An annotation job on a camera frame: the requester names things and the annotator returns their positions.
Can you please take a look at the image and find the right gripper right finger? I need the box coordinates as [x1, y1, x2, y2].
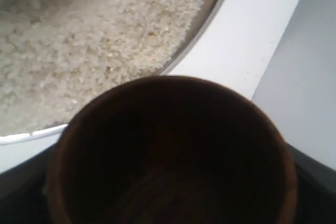
[288, 145, 335, 224]

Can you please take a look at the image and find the round steel rice plate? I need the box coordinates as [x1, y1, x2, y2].
[0, 0, 237, 145]

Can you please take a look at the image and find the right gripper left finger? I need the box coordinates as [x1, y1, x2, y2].
[1, 144, 68, 223]

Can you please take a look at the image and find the brown wooden cup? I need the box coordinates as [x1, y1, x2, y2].
[46, 76, 297, 223]

